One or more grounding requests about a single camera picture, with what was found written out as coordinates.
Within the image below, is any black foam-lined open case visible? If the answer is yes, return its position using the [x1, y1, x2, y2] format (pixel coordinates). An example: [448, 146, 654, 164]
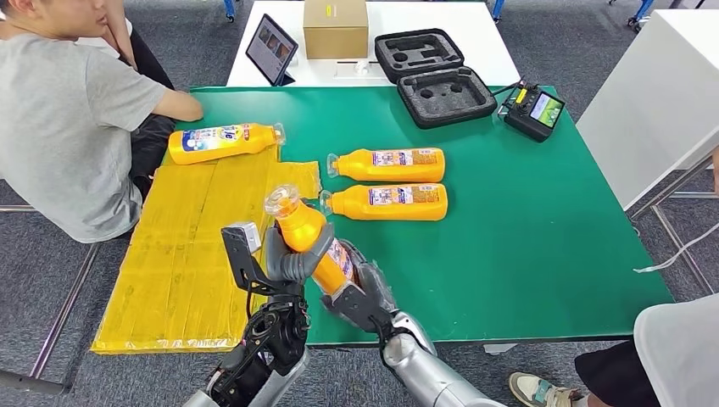
[374, 28, 499, 131]

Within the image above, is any yellow plastic sheet mat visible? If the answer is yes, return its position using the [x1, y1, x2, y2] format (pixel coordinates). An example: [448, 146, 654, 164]
[89, 147, 322, 356]

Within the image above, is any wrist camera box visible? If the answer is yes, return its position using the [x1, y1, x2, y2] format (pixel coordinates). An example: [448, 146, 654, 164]
[220, 220, 265, 293]
[320, 282, 394, 337]

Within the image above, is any person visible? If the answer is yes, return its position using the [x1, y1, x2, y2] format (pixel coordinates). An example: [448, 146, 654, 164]
[0, 0, 204, 244]
[75, 0, 176, 122]
[508, 293, 719, 407]

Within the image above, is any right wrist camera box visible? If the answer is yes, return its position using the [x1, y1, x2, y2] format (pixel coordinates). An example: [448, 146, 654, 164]
[320, 282, 394, 337]

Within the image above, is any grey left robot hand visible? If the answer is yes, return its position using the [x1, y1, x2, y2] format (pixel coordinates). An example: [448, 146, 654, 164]
[264, 222, 337, 286]

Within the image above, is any small white table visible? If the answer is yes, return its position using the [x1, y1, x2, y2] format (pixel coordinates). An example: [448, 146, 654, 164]
[226, 1, 521, 88]

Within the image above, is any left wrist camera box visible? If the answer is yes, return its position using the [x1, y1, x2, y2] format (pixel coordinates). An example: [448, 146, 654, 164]
[220, 220, 265, 293]

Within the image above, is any black remote controller with screen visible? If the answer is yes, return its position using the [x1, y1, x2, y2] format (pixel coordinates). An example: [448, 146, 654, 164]
[502, 81, 566, 143]

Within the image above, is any orange detergent bottle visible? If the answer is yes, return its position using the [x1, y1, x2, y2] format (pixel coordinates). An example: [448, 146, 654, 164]
[264, 184, 358, 298]
[326, 148, 447, 184]
[167, 122, 287, 166]
[319, 183, 449, 222]

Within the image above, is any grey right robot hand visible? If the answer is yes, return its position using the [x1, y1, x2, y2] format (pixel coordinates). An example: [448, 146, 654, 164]
[337, 239, 399, 326]

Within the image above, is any metal table leg frame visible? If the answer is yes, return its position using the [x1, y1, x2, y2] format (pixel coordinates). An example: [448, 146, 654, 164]
[626, 146, 719, 294]

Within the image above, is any small white plastic piece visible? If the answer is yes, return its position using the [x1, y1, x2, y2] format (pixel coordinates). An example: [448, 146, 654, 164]
[336, 60, 382, 79]

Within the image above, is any large white table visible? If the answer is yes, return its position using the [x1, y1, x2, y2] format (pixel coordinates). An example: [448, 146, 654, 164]
[577, 9, 719, 211]

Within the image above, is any metal floor frame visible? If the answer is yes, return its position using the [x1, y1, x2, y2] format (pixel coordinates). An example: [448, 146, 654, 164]
[0, 204, 103, 395]

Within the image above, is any black tablet on stand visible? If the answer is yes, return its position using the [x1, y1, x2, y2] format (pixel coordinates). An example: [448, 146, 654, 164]
[245, 13, 300, 87]

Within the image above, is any brown cardboard box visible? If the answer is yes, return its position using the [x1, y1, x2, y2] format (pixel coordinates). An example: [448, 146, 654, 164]
[303, 0, 371, 61]

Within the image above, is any white cord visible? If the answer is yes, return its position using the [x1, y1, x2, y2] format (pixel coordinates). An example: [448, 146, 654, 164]
[633, 221, 719, 275]

